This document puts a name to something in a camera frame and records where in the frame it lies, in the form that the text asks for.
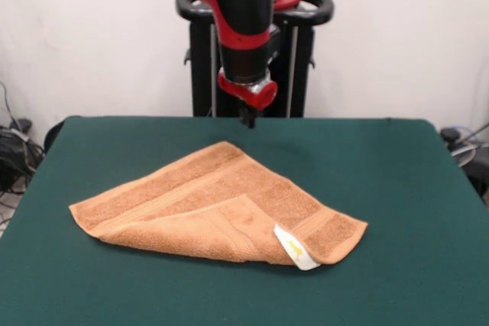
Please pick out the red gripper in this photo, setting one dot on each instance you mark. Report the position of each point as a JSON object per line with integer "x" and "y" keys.
{"x": 260, "y": 95}

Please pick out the tan terry towel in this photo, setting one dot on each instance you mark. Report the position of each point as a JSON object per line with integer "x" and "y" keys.
{"x": 210, "y": 207}

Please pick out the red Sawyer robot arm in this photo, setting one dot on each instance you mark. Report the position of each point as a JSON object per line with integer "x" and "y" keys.
{"x": 237, "y": 17}

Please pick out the dark green table cloth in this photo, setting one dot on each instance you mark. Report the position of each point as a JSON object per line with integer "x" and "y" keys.
{"x": 344, "y": 169}

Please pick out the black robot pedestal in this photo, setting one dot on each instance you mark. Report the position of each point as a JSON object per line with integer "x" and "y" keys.
{"x": 298, "y": 55}

